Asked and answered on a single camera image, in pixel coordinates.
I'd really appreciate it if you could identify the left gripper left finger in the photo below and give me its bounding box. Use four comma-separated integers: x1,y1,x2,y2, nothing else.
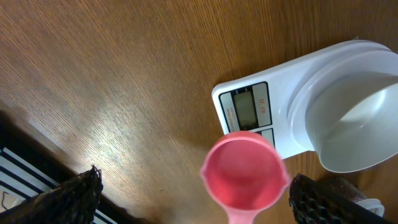
1,166,103,224

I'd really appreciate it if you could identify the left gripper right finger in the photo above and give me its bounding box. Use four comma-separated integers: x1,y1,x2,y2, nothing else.
289,174,390,224

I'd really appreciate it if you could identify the pink plastic measuring scoop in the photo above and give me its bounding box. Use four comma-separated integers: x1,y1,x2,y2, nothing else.
200,131,290,224

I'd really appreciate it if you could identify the white digital kitchen scale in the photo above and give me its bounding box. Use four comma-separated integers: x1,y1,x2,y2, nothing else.
211,40,393,159

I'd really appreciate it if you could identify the clear plastic bean container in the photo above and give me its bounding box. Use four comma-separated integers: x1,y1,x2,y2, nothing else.
324,177,385,217

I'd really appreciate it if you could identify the white round bowl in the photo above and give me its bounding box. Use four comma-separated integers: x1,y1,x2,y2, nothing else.
305,50,397,173

